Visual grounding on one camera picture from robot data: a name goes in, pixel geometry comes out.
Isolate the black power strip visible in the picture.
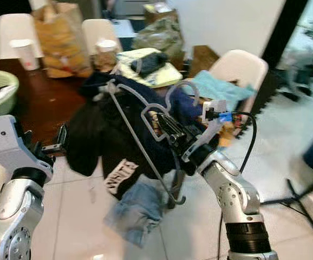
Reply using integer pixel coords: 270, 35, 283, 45
138, 51, 169, 74

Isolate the brown paper bag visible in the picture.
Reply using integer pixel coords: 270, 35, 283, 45
32, 3, 92, 78

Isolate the pale yellow pad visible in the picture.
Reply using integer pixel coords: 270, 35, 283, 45
116, 48, 183, 88

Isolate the white paper cup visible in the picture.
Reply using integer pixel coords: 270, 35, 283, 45
9, 39, 40, 71

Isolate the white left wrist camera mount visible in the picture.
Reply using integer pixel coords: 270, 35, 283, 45
0, 115, 54, 182

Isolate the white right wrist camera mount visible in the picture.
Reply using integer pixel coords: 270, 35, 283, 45
181, 99, 227, 163

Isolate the brown cup with white lid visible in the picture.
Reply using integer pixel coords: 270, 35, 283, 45
94, 39, 119, 71

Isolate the grey plastic hanger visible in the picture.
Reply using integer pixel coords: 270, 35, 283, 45
103, 80, 200, 206

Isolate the black tripod stand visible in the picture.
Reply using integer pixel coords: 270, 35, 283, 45
262, 172, 313, 239

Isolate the teal cloth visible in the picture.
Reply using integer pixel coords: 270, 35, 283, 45
192, 70, 255, 109

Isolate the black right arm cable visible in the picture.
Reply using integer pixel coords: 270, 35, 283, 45
217, 111, 257, 260

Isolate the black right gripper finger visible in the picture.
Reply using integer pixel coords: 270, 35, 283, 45
154, 110, 181, 132
148, 116, 173, 142

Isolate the light blue denim garment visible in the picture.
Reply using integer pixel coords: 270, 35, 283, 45
103, 176, 172, 248

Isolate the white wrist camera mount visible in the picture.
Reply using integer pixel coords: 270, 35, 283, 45
181, 99, 227, 163
0, 115, 54, 182

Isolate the brown cardboard box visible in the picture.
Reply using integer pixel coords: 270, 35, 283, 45
189, 45, 219, 76
143, 3, 179, 25

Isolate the black t-shirt with white print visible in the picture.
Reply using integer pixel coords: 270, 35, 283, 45
64, 103, 187, 202

